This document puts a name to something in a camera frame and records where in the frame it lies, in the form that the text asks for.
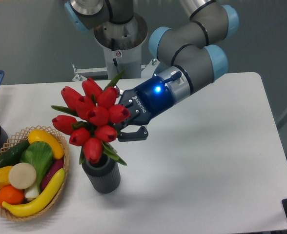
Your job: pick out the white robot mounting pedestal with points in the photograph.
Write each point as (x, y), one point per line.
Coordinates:
(116, 61)

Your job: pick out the green cucumber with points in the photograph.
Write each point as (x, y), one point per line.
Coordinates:
(12, 156)

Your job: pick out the woven wicker basket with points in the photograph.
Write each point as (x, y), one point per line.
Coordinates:
(22, 136)

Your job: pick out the red tulip bouquet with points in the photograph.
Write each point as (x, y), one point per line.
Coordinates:
(91, 119)

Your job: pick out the yellow squash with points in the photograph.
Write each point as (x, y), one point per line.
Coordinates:
(44, 136)

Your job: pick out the orange fruit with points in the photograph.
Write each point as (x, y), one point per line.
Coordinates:
(11, 195)

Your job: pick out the green bok choy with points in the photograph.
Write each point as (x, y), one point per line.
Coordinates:
(40, 155)

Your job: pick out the yellow banana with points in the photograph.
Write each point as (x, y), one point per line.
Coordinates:
(39, 203)

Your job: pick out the yellow bell pepper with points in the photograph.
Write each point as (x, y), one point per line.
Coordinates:
(4, 176)

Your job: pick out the beige round disc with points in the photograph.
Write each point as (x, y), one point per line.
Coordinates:
(22, 176)

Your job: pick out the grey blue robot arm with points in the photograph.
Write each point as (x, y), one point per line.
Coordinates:
(190, 54)

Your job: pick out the dark grey ribbed vase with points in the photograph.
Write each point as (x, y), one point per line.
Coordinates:
(104, 176)

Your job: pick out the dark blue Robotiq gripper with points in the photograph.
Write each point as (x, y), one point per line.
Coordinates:
(145, 102)

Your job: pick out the purple sweet potato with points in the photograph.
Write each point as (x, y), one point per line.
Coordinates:
(58, 164)

